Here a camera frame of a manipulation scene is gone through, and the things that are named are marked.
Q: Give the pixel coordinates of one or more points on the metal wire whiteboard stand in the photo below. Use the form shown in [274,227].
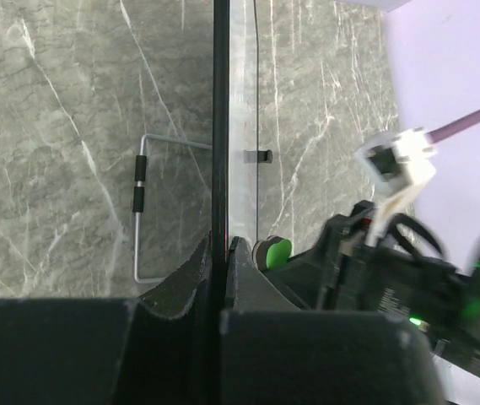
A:
[141,163]

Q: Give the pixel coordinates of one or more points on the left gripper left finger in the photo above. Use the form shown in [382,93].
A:
[146,350]

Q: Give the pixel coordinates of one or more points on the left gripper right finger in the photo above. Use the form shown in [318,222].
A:
[274,353]

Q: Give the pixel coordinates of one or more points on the white whiteboard black frame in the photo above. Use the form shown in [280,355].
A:
[235,138]

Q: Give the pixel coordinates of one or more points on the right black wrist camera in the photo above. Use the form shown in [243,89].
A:
[406,273]

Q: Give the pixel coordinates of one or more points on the green whiteboard eraser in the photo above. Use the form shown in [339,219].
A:
[271,253]

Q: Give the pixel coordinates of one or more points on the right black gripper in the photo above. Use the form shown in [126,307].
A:
[326,277]

